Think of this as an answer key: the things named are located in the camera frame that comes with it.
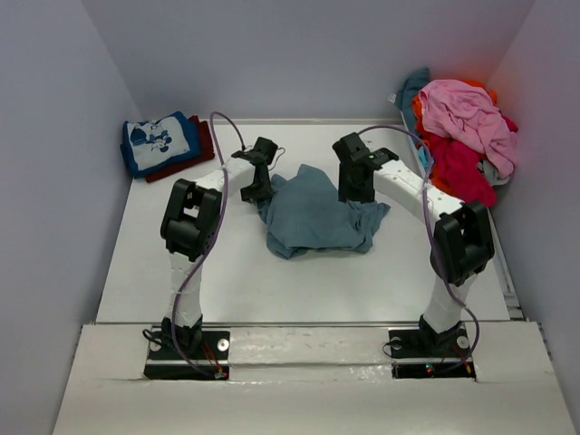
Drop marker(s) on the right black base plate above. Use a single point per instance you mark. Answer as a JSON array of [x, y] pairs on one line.
[[430, 358]]

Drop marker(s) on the light blue t shirt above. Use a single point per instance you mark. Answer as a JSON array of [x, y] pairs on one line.
[[425, 157]]

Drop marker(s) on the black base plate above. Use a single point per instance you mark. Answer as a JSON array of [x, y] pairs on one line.
[[430, 358], [209, 362]]

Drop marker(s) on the folded blue mickey t shirt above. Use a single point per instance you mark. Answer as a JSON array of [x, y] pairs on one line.
[[147, 145]]

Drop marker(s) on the teal t shirt in pile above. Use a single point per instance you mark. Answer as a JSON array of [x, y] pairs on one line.
[[409, 89]]

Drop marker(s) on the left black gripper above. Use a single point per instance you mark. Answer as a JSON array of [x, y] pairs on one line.
[[265, 193]]

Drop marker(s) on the grey-blue t shirt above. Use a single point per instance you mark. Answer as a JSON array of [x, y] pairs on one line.
[[305, 214]]

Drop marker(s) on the pink t shirt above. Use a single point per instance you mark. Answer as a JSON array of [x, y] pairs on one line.
[[502, 151]]

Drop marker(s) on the magenta t shirt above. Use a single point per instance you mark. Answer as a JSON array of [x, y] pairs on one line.
[[456, 169]]

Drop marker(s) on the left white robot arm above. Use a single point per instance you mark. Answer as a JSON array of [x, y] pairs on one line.
[[190, 225]]

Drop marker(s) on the folded dark red t shirt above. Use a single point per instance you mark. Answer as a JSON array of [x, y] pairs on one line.
[[206, 152]]

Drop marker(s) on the grey white t shirt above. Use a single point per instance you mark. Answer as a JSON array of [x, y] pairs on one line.
[[491, 174]]

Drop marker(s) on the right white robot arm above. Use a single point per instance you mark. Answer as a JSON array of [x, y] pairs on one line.
[[459, 233]]

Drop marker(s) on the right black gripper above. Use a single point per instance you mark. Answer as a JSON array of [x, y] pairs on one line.
[[346, 191]]

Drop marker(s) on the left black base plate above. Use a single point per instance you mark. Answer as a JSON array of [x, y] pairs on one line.
[[209, 362]]

